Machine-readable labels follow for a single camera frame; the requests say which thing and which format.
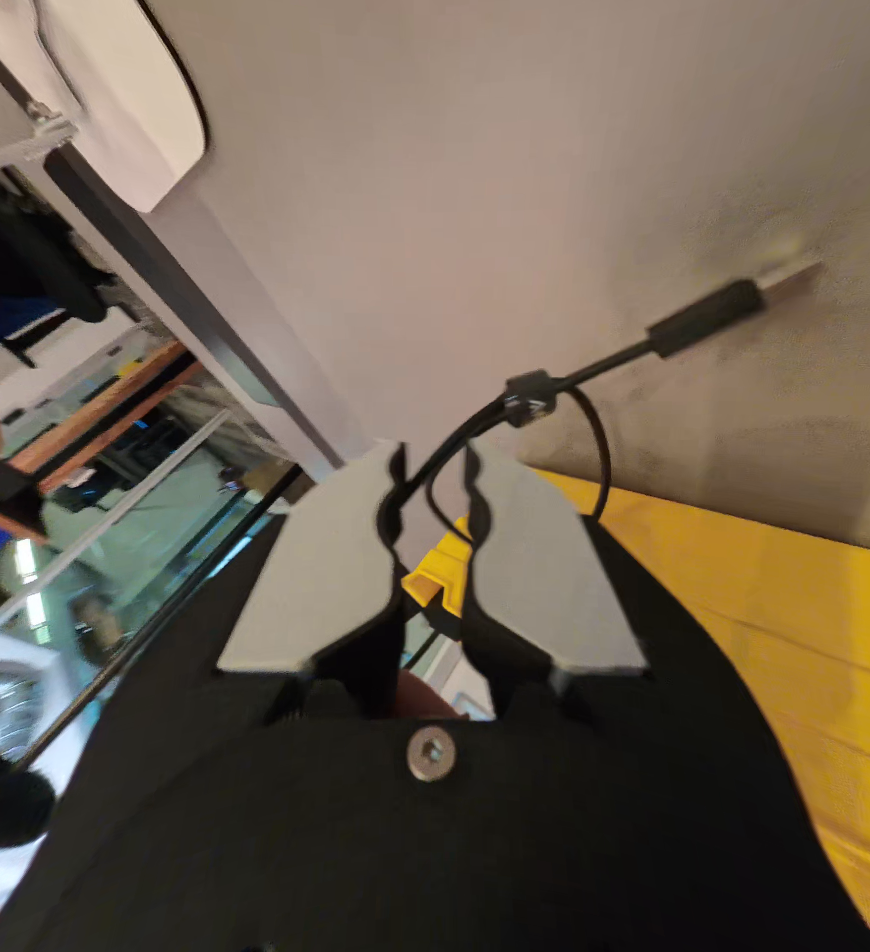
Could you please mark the white stand with wooden board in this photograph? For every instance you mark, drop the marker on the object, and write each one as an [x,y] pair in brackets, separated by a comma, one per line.
[130,111]

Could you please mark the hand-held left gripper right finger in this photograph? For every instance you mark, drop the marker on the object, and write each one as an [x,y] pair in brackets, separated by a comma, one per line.
[554,587]

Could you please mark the yellow plastic bin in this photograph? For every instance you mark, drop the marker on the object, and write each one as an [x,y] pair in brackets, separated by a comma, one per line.
[814,632]

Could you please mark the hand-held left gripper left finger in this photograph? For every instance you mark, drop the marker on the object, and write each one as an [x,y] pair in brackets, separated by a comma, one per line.
[308,587]

